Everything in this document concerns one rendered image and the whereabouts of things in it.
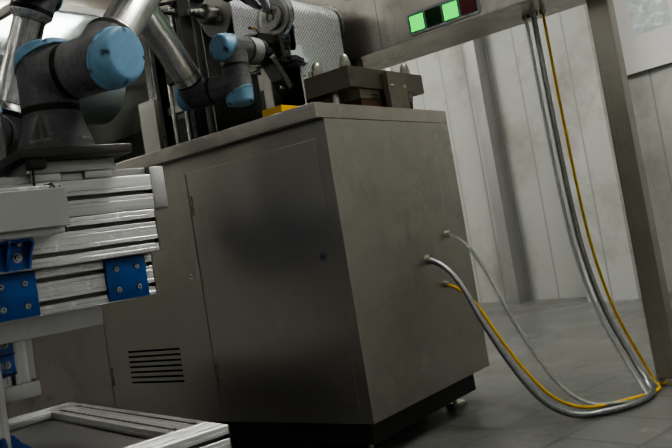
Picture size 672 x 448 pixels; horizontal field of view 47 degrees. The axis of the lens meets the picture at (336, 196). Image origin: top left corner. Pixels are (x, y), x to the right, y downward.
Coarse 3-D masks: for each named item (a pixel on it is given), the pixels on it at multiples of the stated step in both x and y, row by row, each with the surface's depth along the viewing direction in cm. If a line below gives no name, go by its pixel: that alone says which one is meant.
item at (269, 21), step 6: (270, 6) 232; (276, 6) 231; (270, 12) 233; (276, 12) 231; (264, 18) 234; (270, 18) 232; (276, 18) 231; (282, 18) 231; (264, 24) 234; (270, 24) 232; (276, 24) 231
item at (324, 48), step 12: (300, 36) 232; (312, 36) 237; (324, 36) 242; (336, 36) 247; (312, 48) 236; (324, 48) 241; (336, 48) 246; (312, 60) 235; (324, 60) 240; (336, 60) 245; (300, 72) 230; (324, 72) 239
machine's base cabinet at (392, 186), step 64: (320, 128) 192; (384, 128) 213; (192, 192) 221; (256, 192) 206; (320, 192) 193; (384, 192) 207; (448, 192) 235; (192, 256) 223; (256, 256) 207; (320, 256) 194; (384, 256) 202; (448, 256) 228; (128, 320) 242; (192, 320) 224; (256, 320) 209; (320, 320) 195; (384, 320) 198; (448, 320) 222; (64, 384) 265; (128, 384) 244; (192, 384) 226; (256, 384) 210; (320, 384) 196; (384, 384) 193; (448, 384) 217
